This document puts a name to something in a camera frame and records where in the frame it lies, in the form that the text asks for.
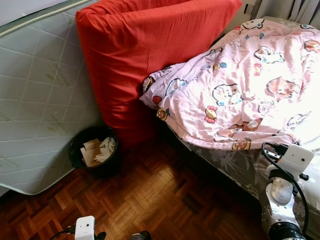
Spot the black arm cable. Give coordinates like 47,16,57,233
50,226,77,240
261,141,310,236

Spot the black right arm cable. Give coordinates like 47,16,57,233
261,141,310,236

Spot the grey pleated curtain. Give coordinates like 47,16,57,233
257,0,320,25

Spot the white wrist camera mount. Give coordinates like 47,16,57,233
75,216,96,240
276,144,316,177

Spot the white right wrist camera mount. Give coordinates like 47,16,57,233
276,144,316,177

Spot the flattened brown cardboard box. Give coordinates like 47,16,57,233
80,138,103,168

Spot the black round trash bin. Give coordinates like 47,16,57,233
68,125,122,177

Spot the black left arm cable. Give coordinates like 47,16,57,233
50,226,77,240

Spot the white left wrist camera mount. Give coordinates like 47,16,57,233
75,216,96,240

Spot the silver left robot leg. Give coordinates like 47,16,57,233
127,230,152,240

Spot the pink cartoon print duvet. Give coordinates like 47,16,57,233
139,17,320,151

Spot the large red cushion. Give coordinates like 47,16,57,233
75,0,243,151

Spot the white quilted mattress green trim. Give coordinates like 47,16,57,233
0,0,108,196

